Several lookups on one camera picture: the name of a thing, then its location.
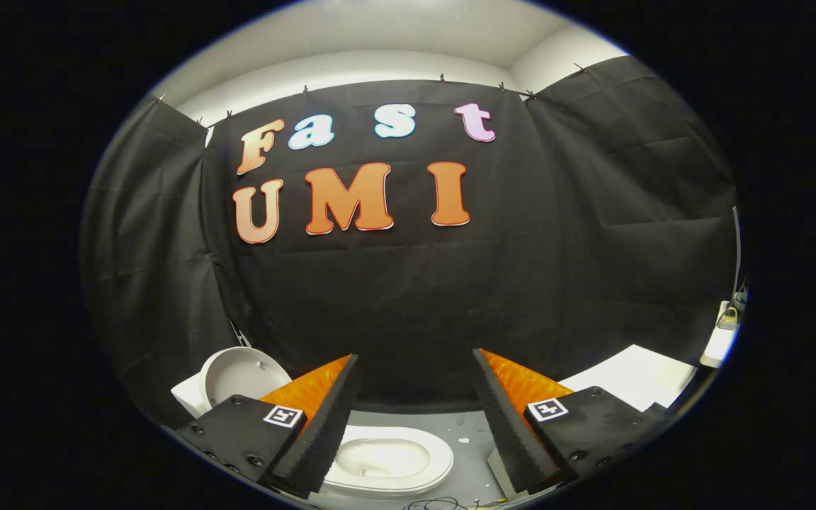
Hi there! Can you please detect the white panelled cabinet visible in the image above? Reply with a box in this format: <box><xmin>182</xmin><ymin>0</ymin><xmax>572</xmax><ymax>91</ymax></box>
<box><xmin>558</xmin><ymin>344</ymin><xmax>698</xmax><ymax>412</ymax></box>

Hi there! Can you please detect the white toilet bowl with seat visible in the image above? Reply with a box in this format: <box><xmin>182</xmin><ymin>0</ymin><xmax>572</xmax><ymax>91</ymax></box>
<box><xmin>323</xmin><ymin>425</ymin><xmax>455</xmax><ymax>497</ymax></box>

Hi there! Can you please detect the white flat ledge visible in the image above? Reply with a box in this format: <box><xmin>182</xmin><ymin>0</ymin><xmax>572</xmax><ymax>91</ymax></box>
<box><xmin>699</xmin><ymin>301</ymin><xmax>740</xmax><ymax>369</ymax></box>

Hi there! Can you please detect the black backdrop cloth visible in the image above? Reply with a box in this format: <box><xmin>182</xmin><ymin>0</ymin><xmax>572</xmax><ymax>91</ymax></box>
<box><xmin>81</xmin><ymin>55</ymin><xmax>738</xmax><ymax>417</ymax></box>

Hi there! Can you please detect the tangle of black cables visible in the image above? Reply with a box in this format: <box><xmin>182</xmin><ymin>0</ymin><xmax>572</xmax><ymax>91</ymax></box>
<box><xmin>402</xmin><ymin>496</ymin><xmax>501</xmax><ymax>510</ymax></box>

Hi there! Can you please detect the white toilet tank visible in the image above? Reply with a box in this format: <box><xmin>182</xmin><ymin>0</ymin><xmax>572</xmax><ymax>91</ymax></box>
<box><xmin>170</xmin><ymin>375</ymin><xmax>208</xmax><ymax>420</ymax></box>

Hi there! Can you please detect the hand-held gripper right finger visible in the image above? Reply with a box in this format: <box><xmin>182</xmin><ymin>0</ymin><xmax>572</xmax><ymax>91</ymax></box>
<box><xmin>473</xmin><ymin>348</ymin><xmax>668</xmax><ymax>495</ymax></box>

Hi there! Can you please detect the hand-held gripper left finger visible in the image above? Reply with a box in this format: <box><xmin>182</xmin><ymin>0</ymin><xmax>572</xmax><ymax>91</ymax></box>
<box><xmin>176</xmin><ymin>353</ymin><xmax>362</xmax><ymax>499</ymax></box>

